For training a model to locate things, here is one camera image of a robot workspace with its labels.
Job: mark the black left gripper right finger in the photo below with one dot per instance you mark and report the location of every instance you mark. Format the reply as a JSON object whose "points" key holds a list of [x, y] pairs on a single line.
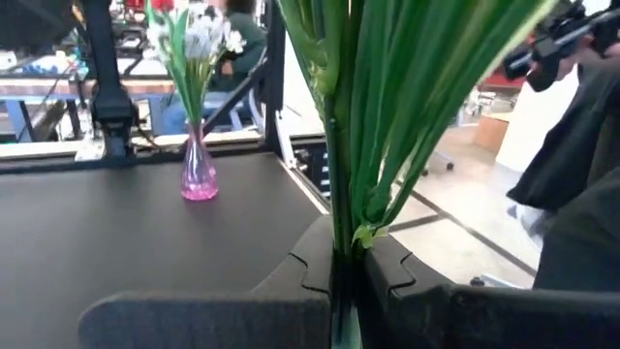
{"points": [[484, 320]]}

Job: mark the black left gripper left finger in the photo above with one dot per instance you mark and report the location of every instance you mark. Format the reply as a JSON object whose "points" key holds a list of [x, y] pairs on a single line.
{"points": [[218, 320]]}

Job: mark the purple glass vase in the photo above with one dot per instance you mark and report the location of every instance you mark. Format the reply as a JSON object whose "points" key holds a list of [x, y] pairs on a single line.
{"points": [[198, 179]]}

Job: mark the red carnation bunch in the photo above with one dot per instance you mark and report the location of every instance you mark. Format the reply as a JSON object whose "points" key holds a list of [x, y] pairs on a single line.
{"points": [[412, 97]]}

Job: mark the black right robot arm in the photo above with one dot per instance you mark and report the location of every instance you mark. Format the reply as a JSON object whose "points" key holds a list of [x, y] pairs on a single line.
{"points": [[109, 106]]}

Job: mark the white flowers in vase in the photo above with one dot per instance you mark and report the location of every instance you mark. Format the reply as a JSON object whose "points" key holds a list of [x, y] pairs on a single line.
{"points": [[242, 48]]}

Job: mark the black table mat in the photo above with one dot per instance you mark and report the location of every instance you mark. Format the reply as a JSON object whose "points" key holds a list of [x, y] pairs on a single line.
{"points": [[121, 232]]}

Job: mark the person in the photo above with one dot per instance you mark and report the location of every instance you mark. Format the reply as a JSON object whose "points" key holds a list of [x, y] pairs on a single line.
{"points": [[581, 218]]}

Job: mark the black chair caster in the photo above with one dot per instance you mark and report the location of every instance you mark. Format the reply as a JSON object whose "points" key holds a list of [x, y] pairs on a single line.
{"points": [[438, 167]]}

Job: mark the brown cardboard box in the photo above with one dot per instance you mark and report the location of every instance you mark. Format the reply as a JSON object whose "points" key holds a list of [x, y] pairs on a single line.
{"points": [[491, 136]]}

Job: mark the person's hand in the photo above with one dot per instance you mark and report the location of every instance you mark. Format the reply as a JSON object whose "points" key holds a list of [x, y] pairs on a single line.
{"points": [[581, 55]]}

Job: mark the wooden workbench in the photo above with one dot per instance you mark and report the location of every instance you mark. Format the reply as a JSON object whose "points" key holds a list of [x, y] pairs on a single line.
{"points": [[48, 87]]}

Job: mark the black handheld camera rig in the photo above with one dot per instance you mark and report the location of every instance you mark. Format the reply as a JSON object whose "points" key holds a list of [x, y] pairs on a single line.
{"points": [[547, 46]]}

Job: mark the blue table frame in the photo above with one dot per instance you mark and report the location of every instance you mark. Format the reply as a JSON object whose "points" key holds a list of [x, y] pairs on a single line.
{"points": [[17, 114]]}

